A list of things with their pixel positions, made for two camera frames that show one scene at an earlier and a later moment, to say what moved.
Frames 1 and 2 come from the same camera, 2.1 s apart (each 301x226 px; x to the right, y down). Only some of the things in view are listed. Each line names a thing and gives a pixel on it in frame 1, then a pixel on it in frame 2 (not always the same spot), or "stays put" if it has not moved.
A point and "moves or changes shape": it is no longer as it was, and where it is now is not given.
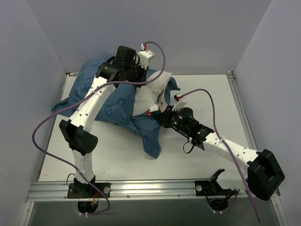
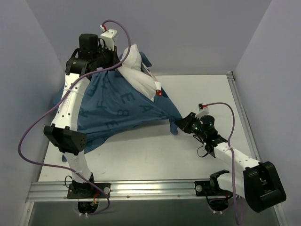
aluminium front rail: (128, 190) stays put
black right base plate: (211, 188) stays put
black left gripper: (137, 76) -> (113, 59)
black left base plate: (86, 190) stays put
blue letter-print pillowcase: (117, 108) moves or changes shape
